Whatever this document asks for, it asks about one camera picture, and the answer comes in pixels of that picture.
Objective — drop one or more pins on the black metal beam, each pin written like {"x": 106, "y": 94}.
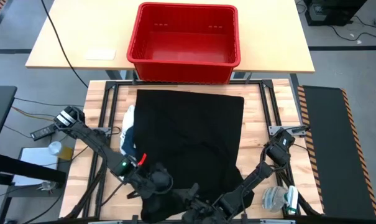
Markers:
{"x": 13, "y": 166}

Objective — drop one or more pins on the crumpled clear plastic wrapper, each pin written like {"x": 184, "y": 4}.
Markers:
{"x": 47, "y": 186}

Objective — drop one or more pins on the small white device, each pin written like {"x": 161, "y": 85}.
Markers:
{"x": 292, "y": 199}

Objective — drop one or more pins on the silver flat phone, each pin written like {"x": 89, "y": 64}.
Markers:
{"x": 100, "y": 54}

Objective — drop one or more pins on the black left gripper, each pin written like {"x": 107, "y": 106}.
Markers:
{"x": 150, "y": 182}

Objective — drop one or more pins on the red plastic laundry basket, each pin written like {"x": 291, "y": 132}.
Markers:
{"x": 184, "y": 43}

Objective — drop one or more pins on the white board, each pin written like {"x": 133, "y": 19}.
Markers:
{"x": 35, "y": 157}

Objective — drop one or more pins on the light wood desk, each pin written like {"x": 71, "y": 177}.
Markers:
{"x": 268, "y": 37}

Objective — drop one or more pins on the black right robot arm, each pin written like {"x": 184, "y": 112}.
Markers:
{"x": 259, "y": 177}

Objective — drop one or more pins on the white shirt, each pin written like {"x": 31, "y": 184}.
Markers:
{"x": 128, "y": 119}

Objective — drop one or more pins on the black metal table frame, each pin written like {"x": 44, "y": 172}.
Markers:
{"x": 97, "y": 199}

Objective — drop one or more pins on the black equipment box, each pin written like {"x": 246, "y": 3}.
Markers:
{"x": 330, "y": 12}

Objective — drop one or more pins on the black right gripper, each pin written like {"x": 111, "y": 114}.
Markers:
{"x": 203, "y": 207}

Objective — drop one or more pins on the black power adapter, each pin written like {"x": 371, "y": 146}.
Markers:
{"x": 43, "y": 132}

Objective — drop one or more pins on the black hazard-striped floor mat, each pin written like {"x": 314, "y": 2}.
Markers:
{"x": 333, "y": 155}

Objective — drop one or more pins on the black garment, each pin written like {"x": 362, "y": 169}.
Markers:
{"x": 187, "y": 137}

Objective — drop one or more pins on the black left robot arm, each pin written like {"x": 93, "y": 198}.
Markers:
{"x": 91, "y": 140}

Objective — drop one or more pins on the dark navy garment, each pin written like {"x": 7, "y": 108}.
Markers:
{"x": 130, "y": 141}

